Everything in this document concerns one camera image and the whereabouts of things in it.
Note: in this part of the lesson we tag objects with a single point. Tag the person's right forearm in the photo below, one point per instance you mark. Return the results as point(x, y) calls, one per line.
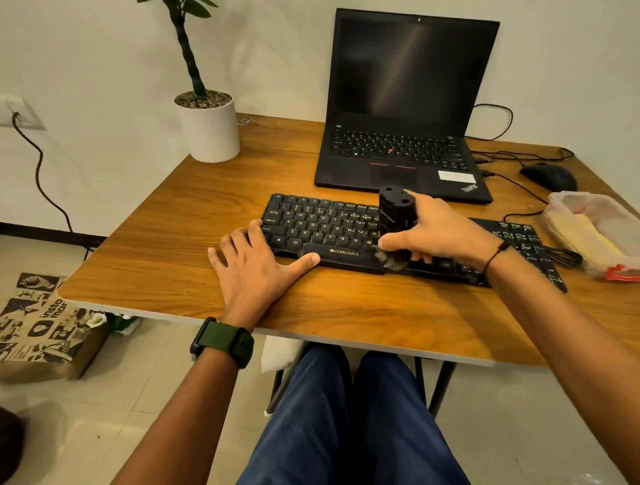
point(565, 335)

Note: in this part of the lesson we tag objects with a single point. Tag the green potted plant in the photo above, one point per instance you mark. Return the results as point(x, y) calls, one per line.
point(190, 55)

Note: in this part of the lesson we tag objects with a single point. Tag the printed brown paper bag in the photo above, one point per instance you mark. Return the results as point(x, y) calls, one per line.
point(45, 325)

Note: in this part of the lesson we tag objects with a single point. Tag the person's blue jeans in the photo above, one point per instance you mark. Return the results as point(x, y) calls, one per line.
point(340, 424)

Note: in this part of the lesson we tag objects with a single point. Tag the black woven basket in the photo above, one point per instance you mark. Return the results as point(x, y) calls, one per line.
point(10, 444)

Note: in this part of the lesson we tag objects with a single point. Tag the white seat chair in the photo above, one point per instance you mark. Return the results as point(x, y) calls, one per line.
point(280, 352)

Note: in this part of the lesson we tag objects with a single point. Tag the black computer mouse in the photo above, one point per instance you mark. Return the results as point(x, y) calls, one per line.
point(550, 177)

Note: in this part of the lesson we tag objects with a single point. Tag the person's left hand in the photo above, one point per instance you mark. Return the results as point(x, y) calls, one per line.
point(250, 277)

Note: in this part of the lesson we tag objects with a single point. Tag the black keyboard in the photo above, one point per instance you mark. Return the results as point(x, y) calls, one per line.
point(320, 225)

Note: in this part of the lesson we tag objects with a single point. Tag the black metal table leg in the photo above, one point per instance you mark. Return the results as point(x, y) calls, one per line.
point(440, 389)

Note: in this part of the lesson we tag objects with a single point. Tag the yellow cloth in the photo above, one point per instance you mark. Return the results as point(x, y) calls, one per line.
point(580, 235)

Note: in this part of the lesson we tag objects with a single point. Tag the white wall socket panel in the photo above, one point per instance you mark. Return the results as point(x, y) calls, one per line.
point(22, 117)

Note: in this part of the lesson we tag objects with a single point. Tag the clear plastic box red latches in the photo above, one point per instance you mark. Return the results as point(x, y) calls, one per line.
point(617, 220)

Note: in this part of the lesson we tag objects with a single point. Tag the black laptop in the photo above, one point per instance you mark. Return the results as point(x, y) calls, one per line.
point(405, 65)

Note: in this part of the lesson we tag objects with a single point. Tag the person's left forearm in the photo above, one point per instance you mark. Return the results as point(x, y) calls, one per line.
point(180, 424)

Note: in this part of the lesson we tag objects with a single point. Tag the black cleaning brush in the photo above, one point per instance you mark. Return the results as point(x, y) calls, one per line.
point(397, 210)

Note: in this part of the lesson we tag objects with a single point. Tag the person's right hand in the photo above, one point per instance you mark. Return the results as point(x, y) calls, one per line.
point(447, 230)

